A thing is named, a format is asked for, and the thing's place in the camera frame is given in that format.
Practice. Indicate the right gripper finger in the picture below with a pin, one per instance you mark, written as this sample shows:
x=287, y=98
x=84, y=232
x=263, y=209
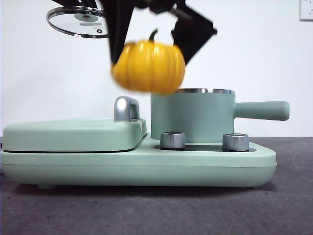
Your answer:
x=193, y=34
x=119, y=24

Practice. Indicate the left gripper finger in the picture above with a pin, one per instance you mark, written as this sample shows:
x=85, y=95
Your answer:
x=68, y=2
x=90, y=3

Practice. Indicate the glass lid green knob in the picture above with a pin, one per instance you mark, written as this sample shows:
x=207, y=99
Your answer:
x=63, y=23

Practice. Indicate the yellow toy pumpkin green stem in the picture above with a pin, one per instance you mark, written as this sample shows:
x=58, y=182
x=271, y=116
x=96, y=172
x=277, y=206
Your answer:
x=149, y=66

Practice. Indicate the silver control knob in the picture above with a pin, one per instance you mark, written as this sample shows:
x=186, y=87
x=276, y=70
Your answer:
x=235, y=142
x=172, y=141

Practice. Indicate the mint green grill cover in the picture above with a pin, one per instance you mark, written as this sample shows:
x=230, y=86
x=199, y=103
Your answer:
x=73, y=134

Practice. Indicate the mint green breakfast machine base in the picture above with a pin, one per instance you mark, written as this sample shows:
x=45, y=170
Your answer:
x=73, y=169

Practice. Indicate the white wall socket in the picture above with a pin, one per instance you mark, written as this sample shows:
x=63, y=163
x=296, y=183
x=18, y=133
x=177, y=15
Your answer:
x=306, y=12

